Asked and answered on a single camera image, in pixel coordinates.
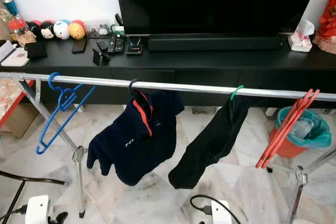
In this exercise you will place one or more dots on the white blue plush ball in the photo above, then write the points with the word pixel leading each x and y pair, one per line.
pixel 61 29

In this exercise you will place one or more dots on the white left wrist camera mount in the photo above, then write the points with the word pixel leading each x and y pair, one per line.
pixel 38 208

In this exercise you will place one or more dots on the black TV console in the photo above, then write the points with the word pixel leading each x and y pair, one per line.
pixel 189 64

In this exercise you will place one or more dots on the black smartphone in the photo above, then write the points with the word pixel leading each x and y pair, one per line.
pixel 79 45

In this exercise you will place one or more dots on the black soundbar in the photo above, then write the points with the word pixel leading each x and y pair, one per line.
pixel 215 42

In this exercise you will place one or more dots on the small black gadget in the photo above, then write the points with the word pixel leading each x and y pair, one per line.
pixel 101 53

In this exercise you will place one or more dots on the red bin teal bag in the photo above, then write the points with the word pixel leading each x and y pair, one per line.
pixel 312 129

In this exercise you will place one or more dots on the red plastic hanger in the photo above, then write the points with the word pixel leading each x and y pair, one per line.
pixel 284 129
pixel 311 97

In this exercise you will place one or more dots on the white notebook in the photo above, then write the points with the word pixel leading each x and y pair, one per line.
pixel 6 51

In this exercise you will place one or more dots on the black box device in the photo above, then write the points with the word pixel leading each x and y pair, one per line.
pixel 134 49

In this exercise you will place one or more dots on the green plastic hanger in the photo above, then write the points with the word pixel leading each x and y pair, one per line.
pixel 236 92

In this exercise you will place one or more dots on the yellow red plush ball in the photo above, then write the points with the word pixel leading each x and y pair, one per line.
pixel 76 30

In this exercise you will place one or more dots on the black wallet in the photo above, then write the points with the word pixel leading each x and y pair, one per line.
pixel 37 50

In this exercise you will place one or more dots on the black remote control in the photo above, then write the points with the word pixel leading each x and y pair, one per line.
pixel 119 44
pixel 112 44

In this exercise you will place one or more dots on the blue gold trophy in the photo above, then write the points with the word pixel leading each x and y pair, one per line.
pixel 9 1

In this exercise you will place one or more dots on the black flat television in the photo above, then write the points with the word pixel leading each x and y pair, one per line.
pixel 215 1

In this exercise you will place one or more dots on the blue plastic hanger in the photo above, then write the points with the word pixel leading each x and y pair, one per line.
pixel 64 98

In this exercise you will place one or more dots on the black clothes hanger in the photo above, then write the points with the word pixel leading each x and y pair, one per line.
pixel 133 83

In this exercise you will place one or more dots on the red black plush ball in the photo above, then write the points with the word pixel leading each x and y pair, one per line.
pixel 34 29

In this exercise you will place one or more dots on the navy shirt red collar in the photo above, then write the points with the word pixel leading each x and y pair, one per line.
pixel 136 140

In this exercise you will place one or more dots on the white paper pad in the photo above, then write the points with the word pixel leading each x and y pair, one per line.
pixel 17 59

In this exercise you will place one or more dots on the plain black garment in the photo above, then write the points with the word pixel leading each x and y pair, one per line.
pixel 215 140

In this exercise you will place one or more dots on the brown cardboard box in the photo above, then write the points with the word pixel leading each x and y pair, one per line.
pixel 21 121

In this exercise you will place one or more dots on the red laughing Buddha figurine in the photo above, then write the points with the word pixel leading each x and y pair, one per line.
pixel 328 24

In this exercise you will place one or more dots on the black white plush ball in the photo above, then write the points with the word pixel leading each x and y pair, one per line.
pixel 47 30

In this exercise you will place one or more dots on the white tissue box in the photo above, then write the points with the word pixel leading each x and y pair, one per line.
pixel 302 39

